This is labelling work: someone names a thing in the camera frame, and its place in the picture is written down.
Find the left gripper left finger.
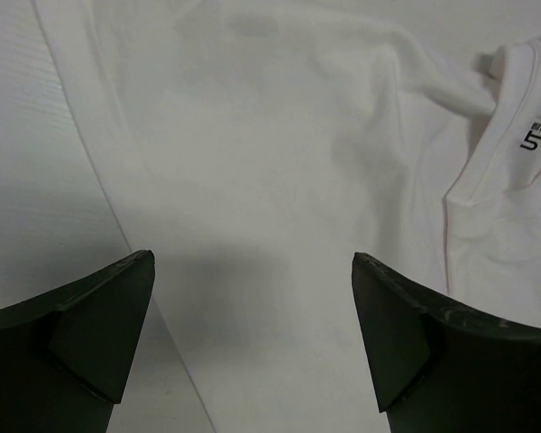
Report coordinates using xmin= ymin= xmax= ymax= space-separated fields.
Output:
xmin=0 ymin=250 xmax=155 ymax=432

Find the white t-shirt red print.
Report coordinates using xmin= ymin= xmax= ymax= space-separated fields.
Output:
xmin=35 ymin=1 xmax=541 ymax=432

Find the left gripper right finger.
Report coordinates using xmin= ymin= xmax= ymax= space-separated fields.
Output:
xmin=352 ymin=253 xmax=541 ymax=432

